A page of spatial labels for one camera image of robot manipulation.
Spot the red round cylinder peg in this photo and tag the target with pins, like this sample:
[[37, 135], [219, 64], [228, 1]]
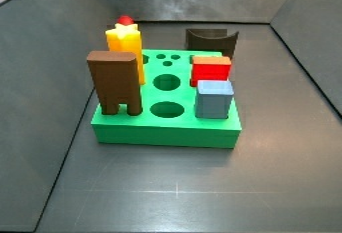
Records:
[[124, 20]]

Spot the green peg board base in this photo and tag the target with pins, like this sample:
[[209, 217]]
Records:
[[167, 122]]

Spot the blue square block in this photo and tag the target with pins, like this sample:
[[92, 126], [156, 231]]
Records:
[[212, 100]]

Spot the red rectangular block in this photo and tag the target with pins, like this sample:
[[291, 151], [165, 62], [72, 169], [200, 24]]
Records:
[[209, 68]]

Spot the brown arch block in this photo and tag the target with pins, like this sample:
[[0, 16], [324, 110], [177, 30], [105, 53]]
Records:
[[113, 72]]

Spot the black curved cradle stand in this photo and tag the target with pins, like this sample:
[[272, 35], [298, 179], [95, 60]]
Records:
[[211, 40]]

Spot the yellow star prism block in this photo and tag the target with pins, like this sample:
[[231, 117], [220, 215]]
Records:
[[124, 38]]

